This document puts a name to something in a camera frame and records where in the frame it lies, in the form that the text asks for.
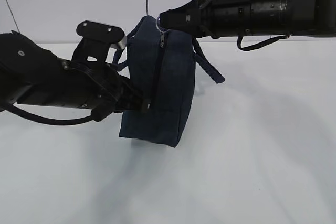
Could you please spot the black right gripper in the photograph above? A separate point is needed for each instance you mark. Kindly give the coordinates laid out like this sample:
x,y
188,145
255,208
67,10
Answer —
x,y
214,18

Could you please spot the navy blue lunch bag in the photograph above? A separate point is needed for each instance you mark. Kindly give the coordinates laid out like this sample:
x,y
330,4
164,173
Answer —
x,y
162,66

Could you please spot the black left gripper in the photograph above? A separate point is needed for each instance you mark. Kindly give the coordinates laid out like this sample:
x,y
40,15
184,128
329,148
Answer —
x,y
116,93

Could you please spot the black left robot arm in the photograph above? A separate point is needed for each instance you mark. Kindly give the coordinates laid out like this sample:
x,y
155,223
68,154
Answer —
x,y
32,75

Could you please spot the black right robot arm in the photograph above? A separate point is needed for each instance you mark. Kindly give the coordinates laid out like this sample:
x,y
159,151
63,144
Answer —
x,y
311,18

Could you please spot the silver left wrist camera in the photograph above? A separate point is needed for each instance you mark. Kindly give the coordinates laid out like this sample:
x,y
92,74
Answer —
x,y
97,39

